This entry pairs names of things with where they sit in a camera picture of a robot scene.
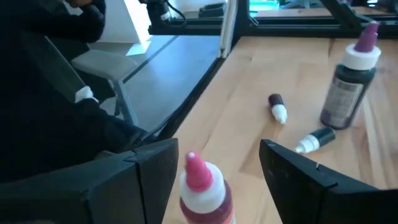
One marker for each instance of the black aluminium rig frame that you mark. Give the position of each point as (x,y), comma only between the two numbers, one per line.
(280,30)

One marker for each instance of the white plastic strip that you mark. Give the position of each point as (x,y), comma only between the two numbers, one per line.
(228,31)

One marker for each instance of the small food coloring dropper bottle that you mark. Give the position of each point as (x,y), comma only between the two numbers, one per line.
(317,139)

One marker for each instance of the large purple food coloring bottle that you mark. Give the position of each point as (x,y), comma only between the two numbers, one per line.
(345,96)

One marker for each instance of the person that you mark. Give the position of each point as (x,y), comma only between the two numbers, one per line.
(37,124)

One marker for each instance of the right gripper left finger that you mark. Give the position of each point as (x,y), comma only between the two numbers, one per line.
(109,186)

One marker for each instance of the large red food coloring bottle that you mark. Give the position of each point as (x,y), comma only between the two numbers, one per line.
(205,199)

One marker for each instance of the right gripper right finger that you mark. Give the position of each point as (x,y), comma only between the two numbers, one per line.
(311,196)

